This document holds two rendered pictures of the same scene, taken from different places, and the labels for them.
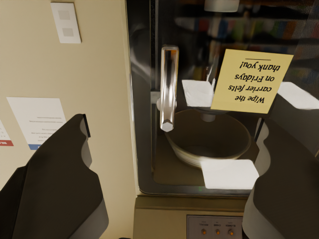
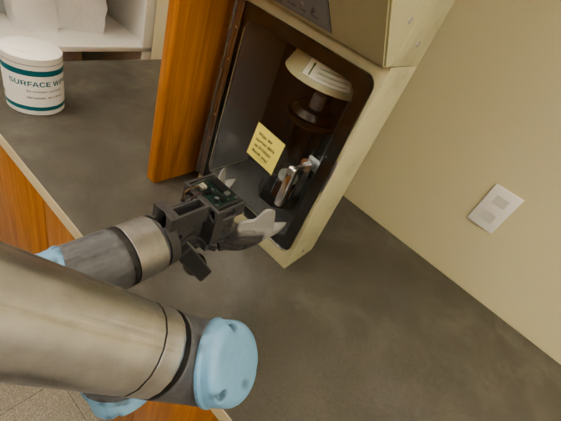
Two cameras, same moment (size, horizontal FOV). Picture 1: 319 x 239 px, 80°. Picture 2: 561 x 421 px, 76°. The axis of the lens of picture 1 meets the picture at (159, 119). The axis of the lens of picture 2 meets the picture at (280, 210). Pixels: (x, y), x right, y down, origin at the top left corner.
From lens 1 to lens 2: 0.59 m
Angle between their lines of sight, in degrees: 75
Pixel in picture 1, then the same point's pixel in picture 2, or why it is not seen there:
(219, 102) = (280, 146)
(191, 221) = (325, 26)
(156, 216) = (361, 47)
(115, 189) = not seen: outside the picture
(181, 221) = (336, 30)
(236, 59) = (267, 166)
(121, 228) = not seen: outside the picture
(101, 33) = (463, 176)
